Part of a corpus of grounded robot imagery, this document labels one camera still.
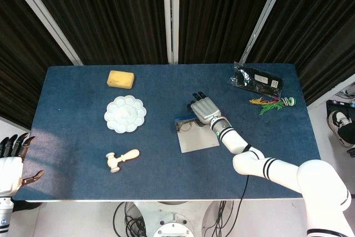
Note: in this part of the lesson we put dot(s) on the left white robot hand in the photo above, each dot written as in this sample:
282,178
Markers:
11,170

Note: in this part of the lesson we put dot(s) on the cream wooden mallet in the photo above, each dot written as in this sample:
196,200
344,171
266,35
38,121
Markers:
126,156

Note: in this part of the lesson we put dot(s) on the blue felt-covered table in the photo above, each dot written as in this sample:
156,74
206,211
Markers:
111,181

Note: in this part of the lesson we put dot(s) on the black item in plastic bag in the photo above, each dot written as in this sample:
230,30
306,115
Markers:
249,80

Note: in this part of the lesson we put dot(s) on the colourful feather shuttlecock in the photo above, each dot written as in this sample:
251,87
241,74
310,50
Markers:
273,106

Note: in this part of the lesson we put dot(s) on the blue glasses packet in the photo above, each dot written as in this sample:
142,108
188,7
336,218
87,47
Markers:
198,141

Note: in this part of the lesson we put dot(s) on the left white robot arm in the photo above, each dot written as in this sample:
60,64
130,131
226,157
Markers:
5,212

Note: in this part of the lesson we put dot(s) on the white partition frame post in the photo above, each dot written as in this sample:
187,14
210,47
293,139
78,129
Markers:
44,16
263,16
170,15

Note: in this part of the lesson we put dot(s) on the black electronic device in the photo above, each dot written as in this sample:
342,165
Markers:
337,106

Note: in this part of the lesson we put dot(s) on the thin-framed eyeglasses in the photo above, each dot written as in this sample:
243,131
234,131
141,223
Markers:
181,126

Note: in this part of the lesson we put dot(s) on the white and black sneaker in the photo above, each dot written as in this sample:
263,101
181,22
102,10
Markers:
339,121

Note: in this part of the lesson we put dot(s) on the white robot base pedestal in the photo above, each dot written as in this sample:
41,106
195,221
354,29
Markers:
172,220

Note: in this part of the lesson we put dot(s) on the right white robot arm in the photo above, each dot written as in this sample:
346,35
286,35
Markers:
283,171

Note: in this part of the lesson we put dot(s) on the yellow sponge block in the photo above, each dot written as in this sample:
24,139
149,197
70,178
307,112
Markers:
120,79

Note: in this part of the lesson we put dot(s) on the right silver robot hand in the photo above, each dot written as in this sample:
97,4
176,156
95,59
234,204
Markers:
205,110

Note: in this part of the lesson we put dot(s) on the white flower-shaped paint palette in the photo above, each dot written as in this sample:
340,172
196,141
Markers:
125,113

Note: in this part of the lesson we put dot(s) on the dark pleated curtain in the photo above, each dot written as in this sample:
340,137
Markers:
116,12

